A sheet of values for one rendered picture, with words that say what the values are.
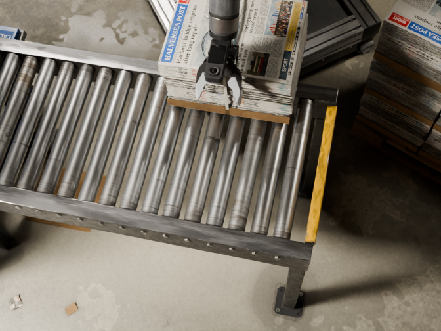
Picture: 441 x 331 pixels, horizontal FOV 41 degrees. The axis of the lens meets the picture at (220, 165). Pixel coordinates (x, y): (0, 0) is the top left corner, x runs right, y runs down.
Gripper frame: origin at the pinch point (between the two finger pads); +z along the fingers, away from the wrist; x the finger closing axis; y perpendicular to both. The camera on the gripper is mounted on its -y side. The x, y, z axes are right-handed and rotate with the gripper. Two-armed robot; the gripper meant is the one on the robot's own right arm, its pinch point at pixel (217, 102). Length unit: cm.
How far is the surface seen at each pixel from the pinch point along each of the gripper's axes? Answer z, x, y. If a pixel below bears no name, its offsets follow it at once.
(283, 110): 7.5, -17.0, 12.9
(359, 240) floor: 87, -52, 50
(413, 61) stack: 6, -55, 53
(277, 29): -14.1, -12.0, 19.8
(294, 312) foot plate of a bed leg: 104, -31, 20
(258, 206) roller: 28.2, -14.8, -6.7
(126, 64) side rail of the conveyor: 8.4, 35.8, 26.8
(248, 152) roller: 20.1, -8.6, 6.9
